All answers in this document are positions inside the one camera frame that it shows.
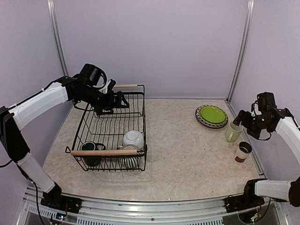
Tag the light green mug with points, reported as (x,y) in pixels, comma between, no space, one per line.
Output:
(233,132)

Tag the right aluminium corner post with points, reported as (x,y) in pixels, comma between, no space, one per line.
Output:
(242,50)

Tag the black wire dish rack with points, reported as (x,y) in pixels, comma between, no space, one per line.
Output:
(107,132)

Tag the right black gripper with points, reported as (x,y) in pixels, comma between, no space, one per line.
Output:
(256,133)

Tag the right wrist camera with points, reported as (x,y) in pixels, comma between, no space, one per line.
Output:
(254,106)

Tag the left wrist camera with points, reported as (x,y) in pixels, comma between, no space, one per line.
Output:
(108,86)

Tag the black white striped bowl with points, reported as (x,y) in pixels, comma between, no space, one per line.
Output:
(129,162)

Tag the white brown cup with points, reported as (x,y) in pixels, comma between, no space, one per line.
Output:
(242,152)

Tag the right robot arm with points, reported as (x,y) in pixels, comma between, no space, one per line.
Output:
(265,115)

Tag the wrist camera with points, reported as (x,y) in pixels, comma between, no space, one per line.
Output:
(254,106)
(108,86)

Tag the bright green plate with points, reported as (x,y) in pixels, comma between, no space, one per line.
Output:
(212,114)

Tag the black white striped plate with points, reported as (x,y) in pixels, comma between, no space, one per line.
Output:
(211,125)

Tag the yellow patterned plate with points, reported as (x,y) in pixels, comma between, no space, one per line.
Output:
(204,122)

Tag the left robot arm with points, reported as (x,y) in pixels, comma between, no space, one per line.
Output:
(90,86)

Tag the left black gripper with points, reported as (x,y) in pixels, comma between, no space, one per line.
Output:
(109,104)

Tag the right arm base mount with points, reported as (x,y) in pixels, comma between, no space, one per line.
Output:
(244,201)

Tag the white ceramic bowl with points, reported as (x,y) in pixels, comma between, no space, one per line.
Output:
(133,138)

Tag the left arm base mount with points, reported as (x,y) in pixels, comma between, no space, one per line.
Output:
(56,200)

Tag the aluminium front rail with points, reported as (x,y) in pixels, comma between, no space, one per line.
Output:
(93,211)

